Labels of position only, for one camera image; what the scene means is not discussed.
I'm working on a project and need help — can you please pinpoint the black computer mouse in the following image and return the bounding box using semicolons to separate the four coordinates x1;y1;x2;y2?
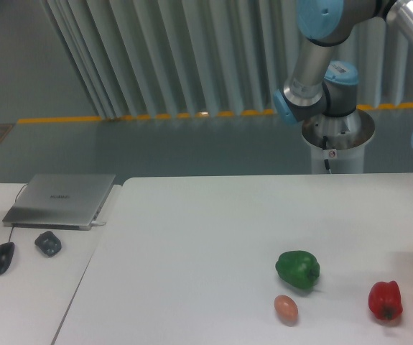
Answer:
0;241;15;275

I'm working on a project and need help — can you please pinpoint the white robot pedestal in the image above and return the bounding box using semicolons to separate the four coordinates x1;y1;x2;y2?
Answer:
302;110;375;175

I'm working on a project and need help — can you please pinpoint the black mouse cable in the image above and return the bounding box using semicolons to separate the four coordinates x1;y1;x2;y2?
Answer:
7;183;29;245

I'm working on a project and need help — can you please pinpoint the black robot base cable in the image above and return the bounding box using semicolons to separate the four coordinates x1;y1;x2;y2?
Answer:
321;135;333;175

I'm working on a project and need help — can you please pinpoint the black power adapter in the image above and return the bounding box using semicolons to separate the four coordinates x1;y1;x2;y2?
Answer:
34;231;62;257

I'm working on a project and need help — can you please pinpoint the brown egg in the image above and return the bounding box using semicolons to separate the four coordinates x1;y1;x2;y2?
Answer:
274;295;299;321

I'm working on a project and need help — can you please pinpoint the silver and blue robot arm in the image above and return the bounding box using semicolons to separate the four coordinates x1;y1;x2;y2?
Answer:
274;1;413;174

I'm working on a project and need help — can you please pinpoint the silver closed laptop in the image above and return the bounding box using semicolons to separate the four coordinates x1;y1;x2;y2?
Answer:
2;174;115;230

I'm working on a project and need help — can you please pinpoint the green bell pepper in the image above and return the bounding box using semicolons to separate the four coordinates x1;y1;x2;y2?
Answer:
275;250;320;290

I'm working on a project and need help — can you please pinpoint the red bell pepper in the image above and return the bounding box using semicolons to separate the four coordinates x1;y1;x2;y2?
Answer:
368;280;403;321

